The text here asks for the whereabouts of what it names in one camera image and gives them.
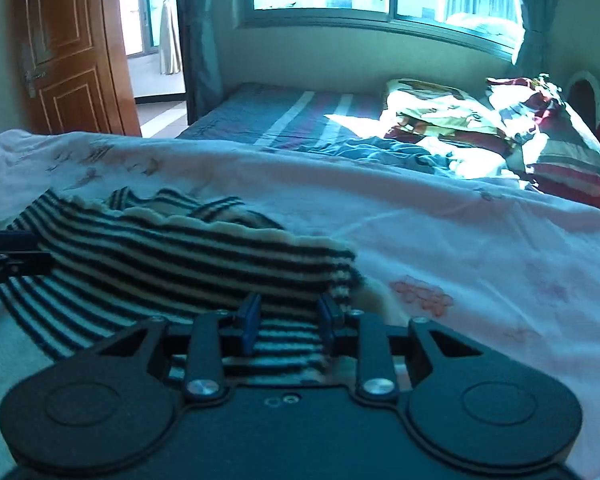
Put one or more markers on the blue striped bed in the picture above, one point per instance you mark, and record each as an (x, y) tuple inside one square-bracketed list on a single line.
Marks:
[(280, 115)]

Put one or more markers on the dark blue curtain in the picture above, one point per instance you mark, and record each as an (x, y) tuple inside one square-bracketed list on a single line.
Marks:
[(537, 15), (200, 35)]

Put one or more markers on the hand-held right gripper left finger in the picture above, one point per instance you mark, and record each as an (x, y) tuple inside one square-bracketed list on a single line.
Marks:
[(250, 321)]

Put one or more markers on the red and white striped pillow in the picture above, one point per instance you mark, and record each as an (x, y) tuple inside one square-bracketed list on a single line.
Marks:
[(560, 145)]

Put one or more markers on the yellow printed blanket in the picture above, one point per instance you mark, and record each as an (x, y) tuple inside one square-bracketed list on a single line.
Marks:
[(440, 110)]

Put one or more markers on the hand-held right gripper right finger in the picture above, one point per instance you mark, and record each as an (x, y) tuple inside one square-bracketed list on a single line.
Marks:
[(326, 321)]

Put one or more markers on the cream and black striped sweater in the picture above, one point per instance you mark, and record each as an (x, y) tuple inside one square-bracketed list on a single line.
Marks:
[(155, 260)]

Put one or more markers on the brown wooden door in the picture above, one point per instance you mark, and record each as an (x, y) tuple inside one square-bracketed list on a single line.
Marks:
[(65, 45)]

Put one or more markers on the pink floral bedsheet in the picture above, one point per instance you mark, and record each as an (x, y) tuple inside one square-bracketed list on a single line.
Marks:
[(480, 260)]

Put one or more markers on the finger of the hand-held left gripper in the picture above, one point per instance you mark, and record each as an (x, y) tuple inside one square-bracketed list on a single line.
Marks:
[(20, 265), (10, 241)]

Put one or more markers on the white hallway curtain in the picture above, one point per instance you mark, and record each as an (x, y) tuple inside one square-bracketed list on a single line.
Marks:
[(169, 20)]

